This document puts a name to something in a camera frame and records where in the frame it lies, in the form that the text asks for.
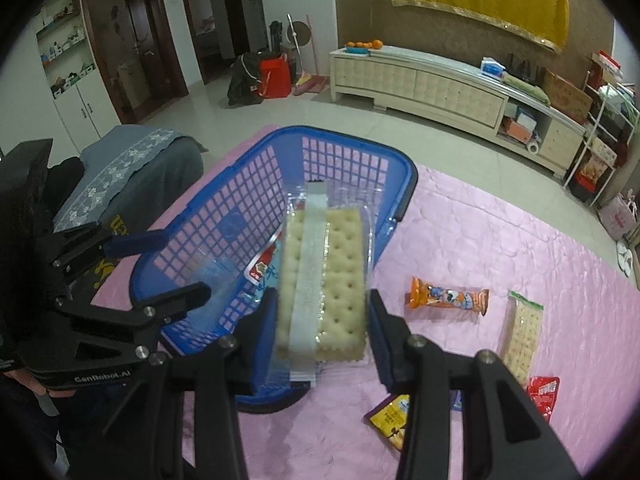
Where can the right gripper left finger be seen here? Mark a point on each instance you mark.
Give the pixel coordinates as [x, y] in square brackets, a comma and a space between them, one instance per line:
[178, 419]

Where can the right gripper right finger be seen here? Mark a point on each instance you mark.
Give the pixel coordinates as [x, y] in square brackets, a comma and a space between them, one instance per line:
[503, 434]

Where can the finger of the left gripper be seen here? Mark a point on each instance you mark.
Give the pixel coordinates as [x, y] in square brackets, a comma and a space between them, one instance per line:
[143, 321]
[80, 249]

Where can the small red snack pouch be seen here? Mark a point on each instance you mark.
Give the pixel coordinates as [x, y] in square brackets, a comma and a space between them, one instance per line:
[543, 391]

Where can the blue plastic basket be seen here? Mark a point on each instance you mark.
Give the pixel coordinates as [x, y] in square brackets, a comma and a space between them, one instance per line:
[238, 213]

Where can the green-edged cracker pack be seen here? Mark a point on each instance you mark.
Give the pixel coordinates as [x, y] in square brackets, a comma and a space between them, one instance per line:
[521, 336]

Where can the light blue pastry pack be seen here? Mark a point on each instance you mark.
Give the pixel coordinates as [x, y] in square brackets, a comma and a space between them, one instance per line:
[263, 272]

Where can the orange snack bar wrapper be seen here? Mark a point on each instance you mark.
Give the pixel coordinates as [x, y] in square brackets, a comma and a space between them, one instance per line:
[425, 294]

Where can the clear soda cracker pack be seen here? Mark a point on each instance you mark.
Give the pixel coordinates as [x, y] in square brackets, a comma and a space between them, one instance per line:
[325, 257]

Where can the blue gum pack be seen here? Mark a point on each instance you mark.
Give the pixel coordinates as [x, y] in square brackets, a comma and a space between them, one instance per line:
[456, 400]

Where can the grey cushioned chair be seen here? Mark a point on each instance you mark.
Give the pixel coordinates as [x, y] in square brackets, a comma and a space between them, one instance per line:
[131, 176]

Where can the purple yellow snack packet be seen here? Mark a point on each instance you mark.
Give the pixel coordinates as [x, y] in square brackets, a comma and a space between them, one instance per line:
[389, 420]

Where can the pink quilted tablecloth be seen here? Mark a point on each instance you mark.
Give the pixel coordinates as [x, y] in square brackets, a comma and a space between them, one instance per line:
[455, 235]

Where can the black bag on floor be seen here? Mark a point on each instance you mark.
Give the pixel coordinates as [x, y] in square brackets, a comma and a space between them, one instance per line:
[246, 80]

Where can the white slippers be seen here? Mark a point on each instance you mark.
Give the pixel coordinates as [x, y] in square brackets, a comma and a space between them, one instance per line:
[627, 258]

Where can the red bag on floor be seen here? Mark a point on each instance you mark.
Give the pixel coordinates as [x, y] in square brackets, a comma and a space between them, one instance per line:
[275, 78]

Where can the pink tote bag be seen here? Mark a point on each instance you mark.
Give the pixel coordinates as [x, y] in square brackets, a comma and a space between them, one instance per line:
[619, 215]

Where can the oranges on blue plate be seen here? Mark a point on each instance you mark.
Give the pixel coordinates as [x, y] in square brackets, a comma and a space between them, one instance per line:
[363, 48]

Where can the white metal shelf rack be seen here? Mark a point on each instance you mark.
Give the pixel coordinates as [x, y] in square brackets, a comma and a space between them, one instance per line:
[612, 123]

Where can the cardboard box on cabinet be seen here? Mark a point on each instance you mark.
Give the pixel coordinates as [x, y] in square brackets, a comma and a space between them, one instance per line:
[565, 97]

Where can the green folded cloth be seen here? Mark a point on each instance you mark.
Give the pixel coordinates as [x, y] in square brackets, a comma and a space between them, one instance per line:
[531, 90]

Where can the cream tv cabinet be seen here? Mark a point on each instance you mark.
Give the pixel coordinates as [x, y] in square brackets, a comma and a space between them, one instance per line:
[460, 96]

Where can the tissue box on cabinet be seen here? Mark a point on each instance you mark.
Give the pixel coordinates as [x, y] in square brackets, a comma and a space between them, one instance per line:
[492, 68]

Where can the white wall cupboard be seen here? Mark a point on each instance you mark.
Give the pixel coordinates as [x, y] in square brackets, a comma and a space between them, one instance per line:
[74, 80]

